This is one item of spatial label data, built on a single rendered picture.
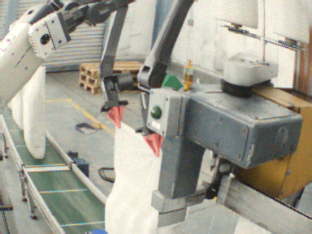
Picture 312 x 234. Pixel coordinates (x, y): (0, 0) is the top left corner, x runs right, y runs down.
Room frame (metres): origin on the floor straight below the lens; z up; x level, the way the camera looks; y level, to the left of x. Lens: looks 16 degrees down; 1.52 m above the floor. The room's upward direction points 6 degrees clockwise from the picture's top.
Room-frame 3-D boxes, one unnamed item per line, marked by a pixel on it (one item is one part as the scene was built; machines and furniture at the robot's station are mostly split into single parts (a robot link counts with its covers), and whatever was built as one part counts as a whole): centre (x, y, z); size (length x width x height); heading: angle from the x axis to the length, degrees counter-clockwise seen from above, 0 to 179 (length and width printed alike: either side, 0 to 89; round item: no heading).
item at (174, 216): (0.91, -0.06, 0.98); 0.09 x 0.05 x 0.05; 125
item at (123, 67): (6.88, 0.78, 0.36); 1.20 x 0.82 x 0.14; 121
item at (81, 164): (2.63, 0.58, 0.35); 0.30 x 0.15 x 0.15; 35
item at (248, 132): (0.86, -0.20, 1.21); 0.30 x 0.25 x 0.30; 35
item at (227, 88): (0.94, -0.20, 1.35); 0.09 x 0.09 x 0.03
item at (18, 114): (3.26, 1.40, 0.74); 0.47 x 0.22 x 0.72; 36
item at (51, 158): (3.24, 1.40, 0.34); 2.21 x 0.39 x 0.09; 35
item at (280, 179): (1.08, -0.47, 1.18); 0.34 x 0.25 x 0.31; 125
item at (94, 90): (6.91, 0.78, 0.07); 1.20 x 0.82 x 0.14; 123
